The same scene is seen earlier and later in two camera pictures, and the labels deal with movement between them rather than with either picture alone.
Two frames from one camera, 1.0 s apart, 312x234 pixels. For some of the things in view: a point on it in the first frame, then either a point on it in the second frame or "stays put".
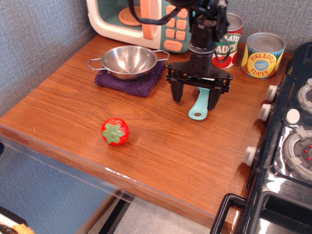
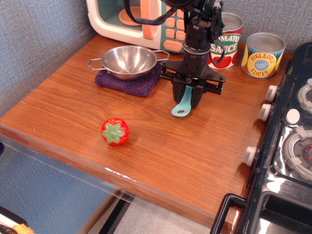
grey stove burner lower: [297, 151] stays put
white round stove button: [292, 116] stays put
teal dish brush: [199, 110] -> [185, 104]
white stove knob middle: [264, 111] stays put
